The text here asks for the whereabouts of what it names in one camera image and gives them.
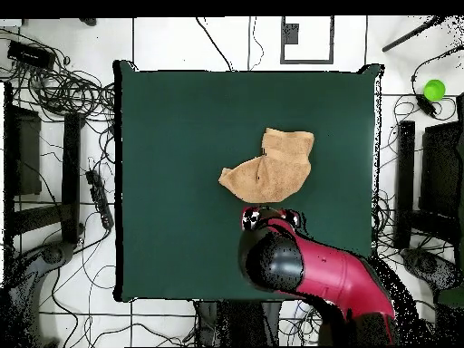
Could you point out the tan terry towel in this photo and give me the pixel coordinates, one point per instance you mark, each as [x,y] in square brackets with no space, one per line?
[275,174]

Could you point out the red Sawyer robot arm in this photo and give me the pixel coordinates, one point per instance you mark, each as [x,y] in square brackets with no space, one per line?
[333,272]

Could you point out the black flat panel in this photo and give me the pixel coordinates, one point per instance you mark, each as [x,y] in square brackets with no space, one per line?
[29,152]
[440,170]

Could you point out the dark green table cloth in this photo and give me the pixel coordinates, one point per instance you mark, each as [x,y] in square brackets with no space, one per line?
[181,145]

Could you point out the black upright bar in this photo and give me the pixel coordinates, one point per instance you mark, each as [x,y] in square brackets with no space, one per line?
[405,181]
[71,174]

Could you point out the black power strip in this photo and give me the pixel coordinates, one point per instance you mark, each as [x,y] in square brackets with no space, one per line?
[99,199]

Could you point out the black power adapter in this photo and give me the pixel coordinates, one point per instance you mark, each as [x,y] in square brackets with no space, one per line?
[427,106]

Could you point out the bright green ball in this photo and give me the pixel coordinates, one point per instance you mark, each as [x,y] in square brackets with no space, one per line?
[434,90]

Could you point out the black rod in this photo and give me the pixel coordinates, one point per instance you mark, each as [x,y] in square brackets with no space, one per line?
[409,35]

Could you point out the black electronics box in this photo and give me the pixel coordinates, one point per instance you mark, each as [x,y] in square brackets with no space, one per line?
[30,54]

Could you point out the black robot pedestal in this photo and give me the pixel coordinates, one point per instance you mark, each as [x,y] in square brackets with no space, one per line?
[232,322]

